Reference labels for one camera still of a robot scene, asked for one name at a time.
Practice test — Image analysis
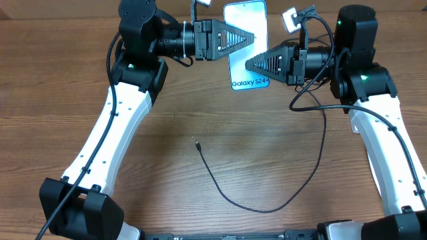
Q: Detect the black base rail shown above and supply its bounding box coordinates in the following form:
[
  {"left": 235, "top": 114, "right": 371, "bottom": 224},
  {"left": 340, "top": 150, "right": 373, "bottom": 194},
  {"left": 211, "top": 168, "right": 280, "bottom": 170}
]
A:
[{"left": 144, "top": 229, "right": 323, "bottom": 240}]

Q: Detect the black USB charging cable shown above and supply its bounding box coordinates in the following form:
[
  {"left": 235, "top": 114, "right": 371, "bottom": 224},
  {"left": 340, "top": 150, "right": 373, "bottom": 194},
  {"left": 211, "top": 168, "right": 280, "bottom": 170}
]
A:
[{"left": 195, "top": 31, "right": 338, "bottom": 214}]

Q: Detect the blue Galaxy smartphone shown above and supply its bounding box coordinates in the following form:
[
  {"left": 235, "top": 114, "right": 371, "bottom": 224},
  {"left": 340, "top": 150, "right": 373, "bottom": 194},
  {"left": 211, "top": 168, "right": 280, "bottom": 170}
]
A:
[{"left": 224, "top": 1, "right": 270, "bottom": 91}]

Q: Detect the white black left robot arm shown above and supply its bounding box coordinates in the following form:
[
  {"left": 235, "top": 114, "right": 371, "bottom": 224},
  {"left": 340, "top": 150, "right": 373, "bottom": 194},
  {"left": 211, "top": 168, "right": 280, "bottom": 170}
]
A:
[{"left": 39, "top": 0, "right": 254, "bottom": 239}]

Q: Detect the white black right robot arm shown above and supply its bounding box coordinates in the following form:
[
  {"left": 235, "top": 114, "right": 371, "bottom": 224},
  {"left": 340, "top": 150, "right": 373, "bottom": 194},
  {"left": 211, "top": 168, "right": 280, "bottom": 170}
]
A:
[{"left": 246, "top": 5, "right": 426, "bottom": 239}]

